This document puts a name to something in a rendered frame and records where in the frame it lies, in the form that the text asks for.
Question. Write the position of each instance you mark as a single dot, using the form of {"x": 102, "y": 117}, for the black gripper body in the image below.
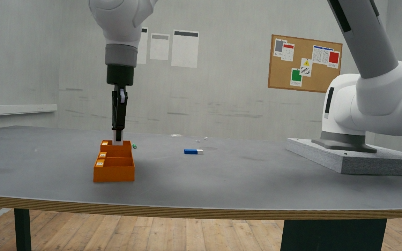
{"x": 120, "y": 77}

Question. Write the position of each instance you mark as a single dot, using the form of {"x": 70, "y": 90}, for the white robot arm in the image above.
{"x": 354, "y": 103}

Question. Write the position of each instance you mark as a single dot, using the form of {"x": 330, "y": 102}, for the orange rack of open bins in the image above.
{"x": 114, "y": 163}

